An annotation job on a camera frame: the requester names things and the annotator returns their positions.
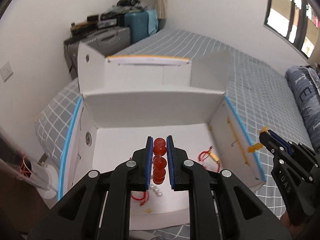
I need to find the open white cardboard box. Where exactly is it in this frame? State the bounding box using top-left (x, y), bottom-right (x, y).
top-left (57, 42), bottom-right (267, 230)

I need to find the teal suitcase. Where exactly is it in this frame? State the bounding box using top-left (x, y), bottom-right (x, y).
top-left (124, 10), bottom-right (158, 44)

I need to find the clutter on suitcases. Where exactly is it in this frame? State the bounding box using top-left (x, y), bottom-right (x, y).
top-left (63, 0), bottom-right (148, 45)

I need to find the yellow amber bead bracelet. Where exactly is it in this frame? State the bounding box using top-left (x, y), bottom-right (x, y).
top-left (247, 126), bottom-right (270, 153)

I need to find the grey checked bed sheet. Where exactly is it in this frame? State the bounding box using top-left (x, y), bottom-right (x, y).
top-left (35, 28), bottom-right (315, 240)

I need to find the white pearl bracelet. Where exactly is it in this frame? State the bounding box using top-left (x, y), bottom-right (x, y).
top-left (149, 184), bottom-right (162, 197)

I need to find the red cord bracelet gold tube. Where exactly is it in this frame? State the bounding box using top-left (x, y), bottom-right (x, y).
top-left (197, 146), bottom-right (221, 173)

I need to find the folded blue grey duvet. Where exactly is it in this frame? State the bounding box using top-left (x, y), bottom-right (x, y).
top-left (285, 66), bottom-right (319, 153)

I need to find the dark framed window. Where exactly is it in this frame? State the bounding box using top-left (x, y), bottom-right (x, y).
top-left (264, 0), bottom-right (319, 59)

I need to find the red cord bracelet gold charm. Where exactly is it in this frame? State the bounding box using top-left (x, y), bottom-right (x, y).
top-left (131, 191), bottom-right (149, 206)

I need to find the red bead bracelet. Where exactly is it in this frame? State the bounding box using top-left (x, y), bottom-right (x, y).
top-left (152, 137), bottom-right (168, 185)

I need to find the grey suitcase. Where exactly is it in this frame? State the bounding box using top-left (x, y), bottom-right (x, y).
top-left (63, 27), bottom-right (131, 80)

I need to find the white wall socket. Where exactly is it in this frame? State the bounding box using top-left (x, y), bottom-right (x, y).
top-left (0, 61), bottom-right (14, 82)

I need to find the right hand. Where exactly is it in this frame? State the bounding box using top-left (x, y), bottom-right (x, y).
top-left (280, 203), bottom-right (319, 239)

